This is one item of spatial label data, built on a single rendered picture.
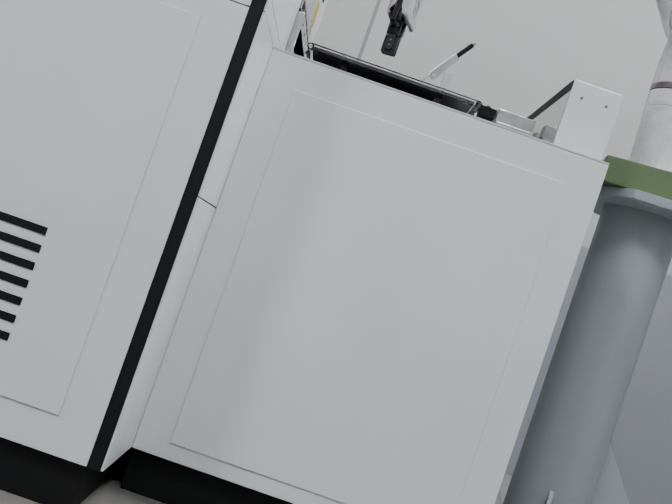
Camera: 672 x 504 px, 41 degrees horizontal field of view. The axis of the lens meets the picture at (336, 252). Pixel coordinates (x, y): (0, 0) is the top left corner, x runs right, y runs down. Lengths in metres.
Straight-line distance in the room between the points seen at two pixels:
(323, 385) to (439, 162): 0.44
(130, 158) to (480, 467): 0.79
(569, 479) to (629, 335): 0.31
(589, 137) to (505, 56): 1.93
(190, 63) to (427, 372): 0.65
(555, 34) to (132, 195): 2.51
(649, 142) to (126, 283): 1.09
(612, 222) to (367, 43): 1.96
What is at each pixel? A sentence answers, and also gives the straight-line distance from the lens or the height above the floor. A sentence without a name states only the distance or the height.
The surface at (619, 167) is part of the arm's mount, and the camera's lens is 1.80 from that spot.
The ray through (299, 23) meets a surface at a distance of 1.78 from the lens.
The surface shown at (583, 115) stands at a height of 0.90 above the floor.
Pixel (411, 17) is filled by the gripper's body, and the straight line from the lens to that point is 2.00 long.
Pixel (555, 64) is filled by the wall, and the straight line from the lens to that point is 3.60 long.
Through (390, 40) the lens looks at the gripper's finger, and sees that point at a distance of 1.99.
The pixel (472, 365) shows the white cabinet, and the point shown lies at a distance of 1.57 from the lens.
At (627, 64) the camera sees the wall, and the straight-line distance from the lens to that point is 3.64.
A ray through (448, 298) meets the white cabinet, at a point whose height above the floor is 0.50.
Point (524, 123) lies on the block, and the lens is 1.86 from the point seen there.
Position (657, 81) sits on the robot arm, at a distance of 1.97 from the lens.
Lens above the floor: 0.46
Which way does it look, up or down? 2 degrees up
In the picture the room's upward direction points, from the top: 19 degrees clockwise
